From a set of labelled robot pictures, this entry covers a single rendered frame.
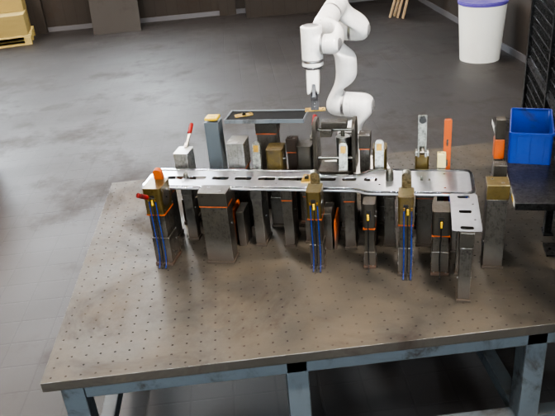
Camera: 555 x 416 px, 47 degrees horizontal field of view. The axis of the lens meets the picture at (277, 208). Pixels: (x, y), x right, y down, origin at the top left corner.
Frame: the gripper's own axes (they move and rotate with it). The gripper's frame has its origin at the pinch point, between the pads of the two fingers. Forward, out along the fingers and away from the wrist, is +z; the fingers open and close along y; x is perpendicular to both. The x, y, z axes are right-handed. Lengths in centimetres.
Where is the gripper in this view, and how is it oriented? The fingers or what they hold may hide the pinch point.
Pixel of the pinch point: (315, 103)
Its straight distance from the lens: 265.2
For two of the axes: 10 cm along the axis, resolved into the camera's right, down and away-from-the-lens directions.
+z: 0.7, 8.8, 4.6
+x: 10.0, -0.4, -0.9
